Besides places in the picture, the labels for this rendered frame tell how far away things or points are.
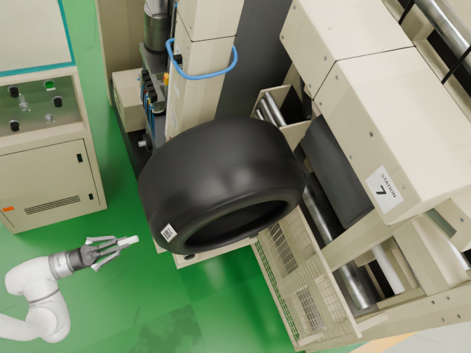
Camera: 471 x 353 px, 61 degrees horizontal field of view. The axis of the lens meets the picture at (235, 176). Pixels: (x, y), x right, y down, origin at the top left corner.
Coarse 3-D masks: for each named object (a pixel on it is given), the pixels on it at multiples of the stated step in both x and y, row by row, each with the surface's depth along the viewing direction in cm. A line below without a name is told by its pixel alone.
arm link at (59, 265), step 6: (60, 252) 136; (66, 252) 137; (54, 258) 134; (60, 258) 134; (66, 258) 135; (54, 264) 133; (60, 264) 133; (66, 264) 134; (54, 270) 133; (60, 270) 133; (66, 270) 134; (72, 270) 138; (54, 276) 133; (60, 276) 134; (66, 276) 136
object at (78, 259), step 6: (84, 246) 140; (90, 246) 140; (72, 252) 136; (78, 252) 136; (84, 252) 139; (90, 252) 139; (96, 252) 139; (72, 258) 135; (78, 258) 135; (84, 258) 138; (96, 258) 138; (72, 264) 135; (78, 264) 135; (84, 264) 137; (90, 264) 137
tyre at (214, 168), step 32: (192, 128) 123; (224, 128) 119; (256, 128) 123; (160, 160) 121; (192, 160) 116; (224, 160) 114; (256, 160) 116; (288, 160) 125; (160, 192) 119; (192, 192) 113; (224, 192) 112; (256, 192) 115; (288, 192) 124; (160, 224) 121; (192, 224) 116; (224, 224) 163; (256, 224) 159
